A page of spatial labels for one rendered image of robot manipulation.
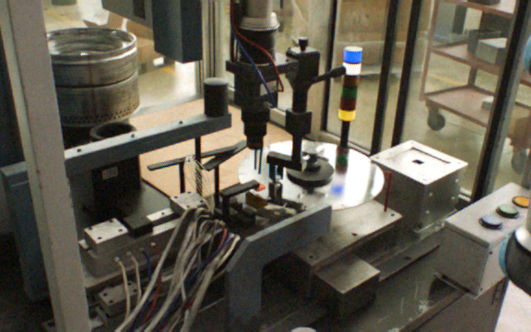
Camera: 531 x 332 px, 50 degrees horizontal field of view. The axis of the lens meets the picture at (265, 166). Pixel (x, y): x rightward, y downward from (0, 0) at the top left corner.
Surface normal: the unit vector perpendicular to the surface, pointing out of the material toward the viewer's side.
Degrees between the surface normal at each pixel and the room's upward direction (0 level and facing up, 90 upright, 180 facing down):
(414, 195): 90
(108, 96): 90
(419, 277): 0
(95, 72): 90
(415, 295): 0
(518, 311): 0
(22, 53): 90
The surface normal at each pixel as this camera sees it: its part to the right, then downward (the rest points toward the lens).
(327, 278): 0.03, -0.88
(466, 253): -0.77, 0.28
